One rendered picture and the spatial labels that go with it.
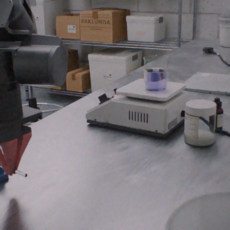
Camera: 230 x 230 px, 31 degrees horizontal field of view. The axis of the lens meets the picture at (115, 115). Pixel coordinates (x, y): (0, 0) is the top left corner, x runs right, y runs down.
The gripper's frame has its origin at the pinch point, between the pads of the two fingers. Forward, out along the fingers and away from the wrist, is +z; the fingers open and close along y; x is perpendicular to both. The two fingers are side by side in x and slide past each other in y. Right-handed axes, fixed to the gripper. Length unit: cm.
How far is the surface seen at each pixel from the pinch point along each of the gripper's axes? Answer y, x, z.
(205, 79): 76, 3, 2
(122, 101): 30.0, 0.1, -3.5
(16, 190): -0.6, -1.6, 3.1
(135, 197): 8.9, -18.2, 3.0
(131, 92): 30.7, -1.9, -5.7
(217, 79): 79, 1, 2
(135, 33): 224, 134, 17
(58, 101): 205, 206, 79
